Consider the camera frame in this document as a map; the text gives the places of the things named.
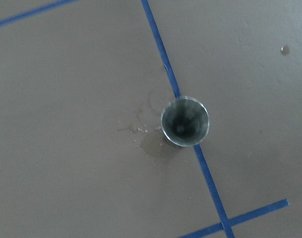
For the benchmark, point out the steel double jigger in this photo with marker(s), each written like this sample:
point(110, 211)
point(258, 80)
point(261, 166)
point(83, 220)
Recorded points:
point(185, 121)

